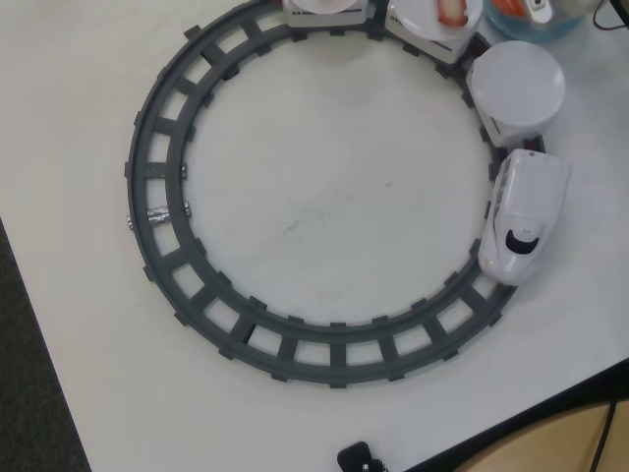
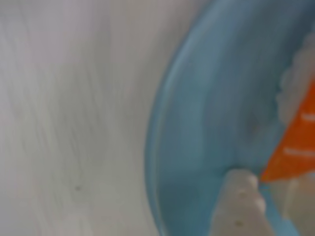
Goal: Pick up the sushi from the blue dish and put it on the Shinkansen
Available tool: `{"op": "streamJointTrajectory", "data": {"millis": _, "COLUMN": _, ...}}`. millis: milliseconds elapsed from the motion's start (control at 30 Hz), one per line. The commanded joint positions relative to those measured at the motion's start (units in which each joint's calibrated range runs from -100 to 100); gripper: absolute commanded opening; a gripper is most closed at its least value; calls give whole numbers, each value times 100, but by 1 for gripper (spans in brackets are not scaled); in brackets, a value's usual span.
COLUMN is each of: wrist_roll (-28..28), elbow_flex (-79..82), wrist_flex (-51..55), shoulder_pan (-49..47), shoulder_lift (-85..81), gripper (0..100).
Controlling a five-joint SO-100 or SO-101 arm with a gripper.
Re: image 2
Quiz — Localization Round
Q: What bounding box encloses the orange carrot toy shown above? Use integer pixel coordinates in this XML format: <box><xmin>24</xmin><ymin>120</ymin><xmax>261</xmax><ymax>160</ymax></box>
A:
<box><xmin>260</xmin><ymin>33</ymin><xmax>315</xmax><ymax>184</ymax></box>

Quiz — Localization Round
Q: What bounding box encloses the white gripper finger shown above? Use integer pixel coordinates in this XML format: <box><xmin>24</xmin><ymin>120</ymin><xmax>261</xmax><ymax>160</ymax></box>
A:
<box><xmin>210</xmin><ymin>169</ymin><xmax>268</xmax><ymax>236</ymax></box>
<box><xmin>282</xmin><ymin>178</ymin><xmax>315</xmax><ymax>236</ymax></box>

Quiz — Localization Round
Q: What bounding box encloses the blue round dish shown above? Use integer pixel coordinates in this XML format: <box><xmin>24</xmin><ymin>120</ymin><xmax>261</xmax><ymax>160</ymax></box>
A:
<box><xmin>144</xmin><ymin>0</ymin><xmax>315</xmax><ymax>236</ymax></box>

